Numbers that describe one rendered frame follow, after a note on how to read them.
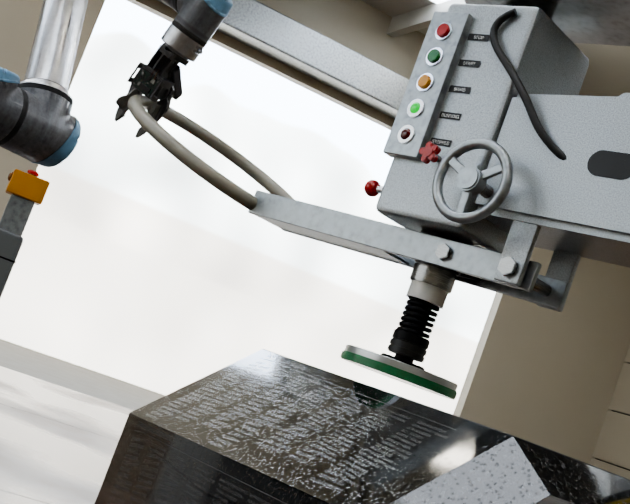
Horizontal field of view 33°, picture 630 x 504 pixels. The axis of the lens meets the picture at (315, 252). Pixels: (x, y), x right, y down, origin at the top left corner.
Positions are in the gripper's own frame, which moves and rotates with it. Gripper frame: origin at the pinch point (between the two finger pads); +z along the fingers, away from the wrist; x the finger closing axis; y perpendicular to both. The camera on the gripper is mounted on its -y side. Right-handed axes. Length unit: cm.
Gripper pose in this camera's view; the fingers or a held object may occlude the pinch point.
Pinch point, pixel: (130, 125)
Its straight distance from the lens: 252.8
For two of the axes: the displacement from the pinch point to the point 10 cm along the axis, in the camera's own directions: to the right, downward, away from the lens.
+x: 7.7, 6.1, -2.1
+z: -5.9, 7.9, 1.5
